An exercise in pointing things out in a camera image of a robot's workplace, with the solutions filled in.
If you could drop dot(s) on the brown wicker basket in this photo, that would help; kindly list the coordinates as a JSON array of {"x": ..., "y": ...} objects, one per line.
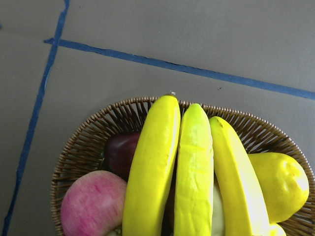
[{"x": 83, "y": 152}]

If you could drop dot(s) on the smooth yellow banana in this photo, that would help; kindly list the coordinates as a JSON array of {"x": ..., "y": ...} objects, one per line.
[{"x": 152, "y": 168}]

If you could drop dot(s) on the pale white apple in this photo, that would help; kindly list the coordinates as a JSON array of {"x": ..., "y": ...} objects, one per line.
[{"x": 218, "y": 223}]

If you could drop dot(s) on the pink red apple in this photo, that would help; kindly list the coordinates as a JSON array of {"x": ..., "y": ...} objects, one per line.
[{"x": 93, "y": 205}]

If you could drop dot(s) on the dark red apple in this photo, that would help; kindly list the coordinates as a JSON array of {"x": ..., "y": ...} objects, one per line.
[{"x": 119, "y": 152}]

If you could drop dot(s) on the yellow-green ridged banana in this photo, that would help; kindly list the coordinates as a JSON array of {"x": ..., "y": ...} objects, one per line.
[{"x": 193, "y": 208}]

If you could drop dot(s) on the yellow pear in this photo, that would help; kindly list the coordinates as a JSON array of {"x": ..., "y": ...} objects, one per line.
[{"x": 283, "y": 182}]

